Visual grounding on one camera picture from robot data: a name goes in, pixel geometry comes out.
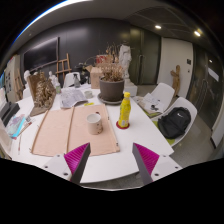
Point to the black backpack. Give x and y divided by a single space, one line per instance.
174 122

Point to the green seat cushion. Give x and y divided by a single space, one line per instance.
170 141

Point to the printed paper sheets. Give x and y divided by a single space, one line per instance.
72 97

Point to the brown cardboard box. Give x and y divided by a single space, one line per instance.
96 77

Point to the loose papers pile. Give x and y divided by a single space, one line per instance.
150 103

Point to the dark wall screen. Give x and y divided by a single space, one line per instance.
41 53

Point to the standing wooden figure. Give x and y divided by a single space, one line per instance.
175 80

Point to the dark round plant saucer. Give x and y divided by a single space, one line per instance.
105 101

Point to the dark spray bottle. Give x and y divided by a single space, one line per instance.
77 81

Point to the yellow drink bottle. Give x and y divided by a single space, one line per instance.
124 113

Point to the white plaster statue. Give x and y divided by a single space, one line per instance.
125 58

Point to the white pump bottle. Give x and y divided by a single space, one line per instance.
53 79

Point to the beige dotted cup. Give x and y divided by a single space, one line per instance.
94 125

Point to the recessed ceiling light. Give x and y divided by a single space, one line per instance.
157 27
197 33

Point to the dried plant in dark pot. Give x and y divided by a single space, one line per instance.
111 89

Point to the light plywood board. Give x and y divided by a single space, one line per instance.
53 133

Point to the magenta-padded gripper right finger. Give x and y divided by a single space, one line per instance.
147 159

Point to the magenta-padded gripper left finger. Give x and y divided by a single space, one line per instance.
76 159

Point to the white shell chair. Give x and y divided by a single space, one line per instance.
186 105
164 90

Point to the small pale jar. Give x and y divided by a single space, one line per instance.
88 94

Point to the wooden easel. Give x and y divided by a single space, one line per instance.
63 66

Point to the small yellow flat item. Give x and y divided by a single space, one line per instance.
88 104

